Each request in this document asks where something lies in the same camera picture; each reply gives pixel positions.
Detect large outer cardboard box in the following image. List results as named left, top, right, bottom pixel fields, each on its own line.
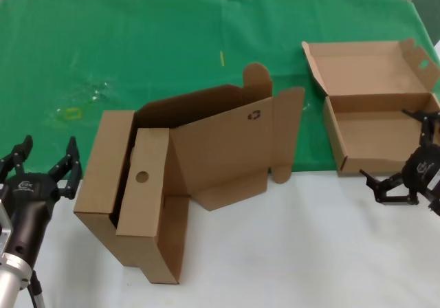
left=73, top=62, right=273, bottom=284

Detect green table cloth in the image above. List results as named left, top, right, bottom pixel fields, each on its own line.
left=0, top=0, right=440, bottom=175

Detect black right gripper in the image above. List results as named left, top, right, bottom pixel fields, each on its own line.
left=359, top=108, right=440, bottom=206

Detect small cardboard mailer box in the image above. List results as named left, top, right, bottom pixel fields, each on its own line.
left=301, top=38, right=440, bottom=175

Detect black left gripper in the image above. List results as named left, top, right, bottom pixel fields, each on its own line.
left=0, top=135, right=82, bottom=264

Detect cardboard box with recycle print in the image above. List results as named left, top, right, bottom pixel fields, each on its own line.
left=115, top=87, right=306, bottom=285

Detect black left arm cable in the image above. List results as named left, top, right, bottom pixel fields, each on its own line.
left=29, top=268, right=45, bottom=308

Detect clear plastic scraps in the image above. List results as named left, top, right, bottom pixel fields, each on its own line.
left=80, top=79, right=114, bottom=103

